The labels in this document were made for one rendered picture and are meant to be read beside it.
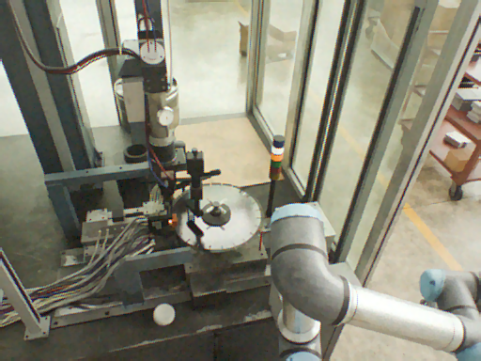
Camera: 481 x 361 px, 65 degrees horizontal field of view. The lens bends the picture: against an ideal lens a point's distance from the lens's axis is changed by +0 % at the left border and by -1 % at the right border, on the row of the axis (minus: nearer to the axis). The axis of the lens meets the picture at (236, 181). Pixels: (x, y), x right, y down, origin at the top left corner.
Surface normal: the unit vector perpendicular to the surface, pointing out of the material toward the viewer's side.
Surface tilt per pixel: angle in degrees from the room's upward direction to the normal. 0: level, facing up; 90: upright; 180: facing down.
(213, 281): 0
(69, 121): 90
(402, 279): 0
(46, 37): 90
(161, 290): 0
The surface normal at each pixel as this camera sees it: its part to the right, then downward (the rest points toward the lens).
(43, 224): 0.04, -0.76
